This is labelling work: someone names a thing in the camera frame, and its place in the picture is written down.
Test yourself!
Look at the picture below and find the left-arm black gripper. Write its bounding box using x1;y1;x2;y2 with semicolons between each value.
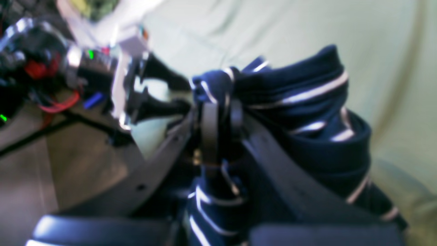
67;46;192;122

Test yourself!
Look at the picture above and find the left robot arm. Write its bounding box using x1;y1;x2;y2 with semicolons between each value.
1;18;191;130

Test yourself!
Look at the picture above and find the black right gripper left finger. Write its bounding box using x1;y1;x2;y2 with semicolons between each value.
26;102;219;246

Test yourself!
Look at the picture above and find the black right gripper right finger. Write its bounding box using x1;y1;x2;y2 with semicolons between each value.
228;100;406;246

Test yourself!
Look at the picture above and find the navy white striped T-shirt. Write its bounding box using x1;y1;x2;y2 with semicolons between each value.
184;44;408;246

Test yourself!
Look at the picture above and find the light green table cloth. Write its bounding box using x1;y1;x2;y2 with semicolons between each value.
142;0;437;246

